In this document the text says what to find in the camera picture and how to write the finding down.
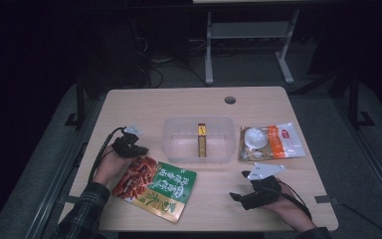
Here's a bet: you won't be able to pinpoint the metal floor rail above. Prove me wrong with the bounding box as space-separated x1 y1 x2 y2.
23 94 108 239
331 98 382 215

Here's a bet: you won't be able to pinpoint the hand-held gripper cable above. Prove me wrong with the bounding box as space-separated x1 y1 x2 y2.
278 178 313 221
88 126 127 184

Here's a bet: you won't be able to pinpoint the white and orange food packet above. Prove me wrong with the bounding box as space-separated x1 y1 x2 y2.
238 122 306 163

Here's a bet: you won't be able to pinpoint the grey metal desk frame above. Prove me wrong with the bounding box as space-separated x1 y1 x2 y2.
204 9 301 86

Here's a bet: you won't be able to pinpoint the green and red snack packet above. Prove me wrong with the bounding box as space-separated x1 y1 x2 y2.
111 154 198 223

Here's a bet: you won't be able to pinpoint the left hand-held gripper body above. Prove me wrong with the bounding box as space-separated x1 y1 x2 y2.
111 124 145 158

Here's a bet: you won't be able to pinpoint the left hand-held gripper cable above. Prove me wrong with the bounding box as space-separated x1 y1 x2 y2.
88 126 127 184

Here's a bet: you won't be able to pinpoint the clear plastic container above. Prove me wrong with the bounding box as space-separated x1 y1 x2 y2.
162 115 237 164

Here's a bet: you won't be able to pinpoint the small yellow box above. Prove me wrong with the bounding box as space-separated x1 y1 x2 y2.
197 122 208 158

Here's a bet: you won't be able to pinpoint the black floor cables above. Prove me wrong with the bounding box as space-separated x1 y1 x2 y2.
134 35 210 90

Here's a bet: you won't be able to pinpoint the thin black floor cable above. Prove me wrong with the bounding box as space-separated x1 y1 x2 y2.
338 201 382 239

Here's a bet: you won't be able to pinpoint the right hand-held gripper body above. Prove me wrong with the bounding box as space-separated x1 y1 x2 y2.
242 162 287 211

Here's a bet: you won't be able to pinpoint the person's left hand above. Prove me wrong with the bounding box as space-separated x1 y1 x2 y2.
92 146 136 187

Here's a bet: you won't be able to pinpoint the right hand-held gripper cable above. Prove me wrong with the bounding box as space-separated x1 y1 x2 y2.
278 178 313 221

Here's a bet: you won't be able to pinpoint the person's right hand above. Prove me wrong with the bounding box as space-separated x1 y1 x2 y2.
264 180 318 233

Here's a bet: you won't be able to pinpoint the black metal stand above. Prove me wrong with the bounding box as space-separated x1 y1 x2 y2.
347 70 376 129
64 74 88 129

